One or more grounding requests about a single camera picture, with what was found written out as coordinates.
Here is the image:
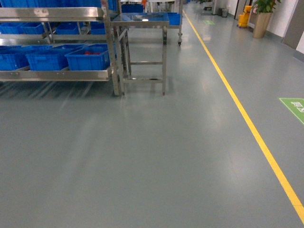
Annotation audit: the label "stainless steel shelf rack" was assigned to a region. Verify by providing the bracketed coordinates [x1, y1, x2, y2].
[0, 0, 122, 95]

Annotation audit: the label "blue bin with red bags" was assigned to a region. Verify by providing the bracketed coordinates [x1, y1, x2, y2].
[65, 44, 110, 71]

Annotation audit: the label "empty blue plastic bin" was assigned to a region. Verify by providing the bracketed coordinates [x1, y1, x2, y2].
[26, 44, 87, 71]

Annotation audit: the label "stainless steel table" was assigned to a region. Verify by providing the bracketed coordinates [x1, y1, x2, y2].
[110, 12, 170, 95]

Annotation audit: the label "red bubble wrap bags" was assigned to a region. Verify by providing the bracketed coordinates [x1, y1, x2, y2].
[85, 51, 101, 56]

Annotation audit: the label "yellow mop bucket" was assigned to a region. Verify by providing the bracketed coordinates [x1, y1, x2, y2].
[237, 5, 252, 28]

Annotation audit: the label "plant in gold pot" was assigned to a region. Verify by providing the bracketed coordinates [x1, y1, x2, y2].
[253, 0, 281, 38]

